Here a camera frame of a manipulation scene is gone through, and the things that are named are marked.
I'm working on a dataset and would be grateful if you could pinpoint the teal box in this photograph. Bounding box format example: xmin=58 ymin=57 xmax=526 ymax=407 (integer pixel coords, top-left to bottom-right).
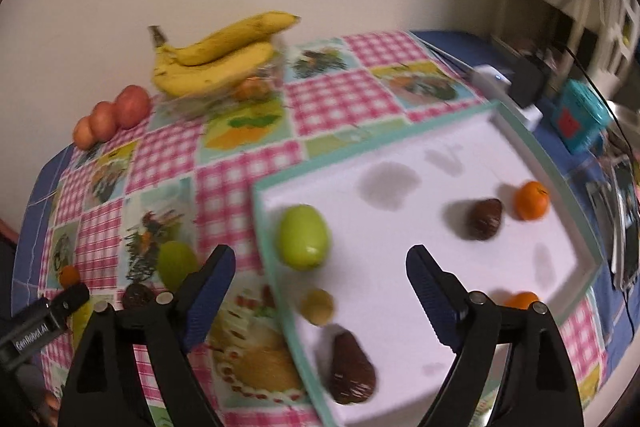
xmin=550 ymin=79 xmax=611 ymax=152

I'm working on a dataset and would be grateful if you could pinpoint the small red apple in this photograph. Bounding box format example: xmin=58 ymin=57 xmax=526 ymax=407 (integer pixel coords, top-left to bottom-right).
xmin=72 ymin=116 xmax=101 ymax=150

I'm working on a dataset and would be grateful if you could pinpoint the person's left hand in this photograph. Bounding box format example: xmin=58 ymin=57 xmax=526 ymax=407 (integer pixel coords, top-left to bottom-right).
xmin=40 ymin=389 xmax=63 ymax=423

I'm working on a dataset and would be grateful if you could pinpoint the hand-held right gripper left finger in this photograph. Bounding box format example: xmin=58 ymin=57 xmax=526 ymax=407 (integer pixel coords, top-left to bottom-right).
xmin=57 ymin=244 xmax=237 ymax=427

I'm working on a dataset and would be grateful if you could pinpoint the yellow banana bunch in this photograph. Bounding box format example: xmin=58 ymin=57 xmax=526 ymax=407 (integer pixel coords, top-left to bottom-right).
xmin=148 ymin=10 xmax=302 ymax=98

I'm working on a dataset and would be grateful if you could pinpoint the orange tangerine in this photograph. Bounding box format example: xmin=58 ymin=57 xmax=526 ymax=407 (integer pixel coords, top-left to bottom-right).
xmin=502 ymin=291 xmax=541 ymax=310
xmin=514 ymin=181 xmax=551 ymax=222

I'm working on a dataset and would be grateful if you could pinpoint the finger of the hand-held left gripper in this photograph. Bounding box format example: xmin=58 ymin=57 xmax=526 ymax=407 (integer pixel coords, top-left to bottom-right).
xmin=50 ymin=283 xmax=91 ymax=319

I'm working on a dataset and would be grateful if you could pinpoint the white tray with teal rim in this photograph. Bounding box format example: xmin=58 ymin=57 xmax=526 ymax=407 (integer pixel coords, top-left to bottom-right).
xmin=251 ymin=99 xmax=606 ymax=427

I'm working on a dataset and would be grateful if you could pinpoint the black power adapter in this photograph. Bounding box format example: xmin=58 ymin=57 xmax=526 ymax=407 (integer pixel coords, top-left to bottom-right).
xmin=507 ymin=57 xmax=548 ymax=108

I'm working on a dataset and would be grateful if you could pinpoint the clear plastic container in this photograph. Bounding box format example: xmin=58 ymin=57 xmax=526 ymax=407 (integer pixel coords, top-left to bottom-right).
xmin=160 ymin=52 xmax=288 ymax=120

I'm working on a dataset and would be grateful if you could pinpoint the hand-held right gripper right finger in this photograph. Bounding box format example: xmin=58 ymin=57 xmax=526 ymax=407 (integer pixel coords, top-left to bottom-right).
xmin=405 ymin=244 xmax=586 ymax=427

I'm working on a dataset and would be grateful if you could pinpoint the green oval fruit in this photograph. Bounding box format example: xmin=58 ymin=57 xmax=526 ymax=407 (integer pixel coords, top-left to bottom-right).
xmin=276 ymin=204 xmax=332 ymax=271
xmin=157 ymin=241 xmax=199 ymax=290

